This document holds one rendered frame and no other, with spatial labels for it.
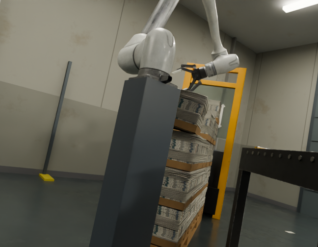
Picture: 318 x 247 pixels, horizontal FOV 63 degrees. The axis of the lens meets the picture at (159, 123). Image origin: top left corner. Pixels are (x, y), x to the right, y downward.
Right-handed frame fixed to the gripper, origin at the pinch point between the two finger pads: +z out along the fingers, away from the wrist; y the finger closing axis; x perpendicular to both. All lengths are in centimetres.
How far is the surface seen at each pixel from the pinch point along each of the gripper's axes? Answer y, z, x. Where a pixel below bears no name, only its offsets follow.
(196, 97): 18.0, -10.4, -13.2
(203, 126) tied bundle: 27, -5, 46
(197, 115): 28.7, -7.8, -13.8
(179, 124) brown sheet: 30.7, 3.7, -14.2
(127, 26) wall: -189, 72, 196
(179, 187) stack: 66, 15, -9
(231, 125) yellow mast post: 18, -30, 159
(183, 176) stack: 60, 11, -10
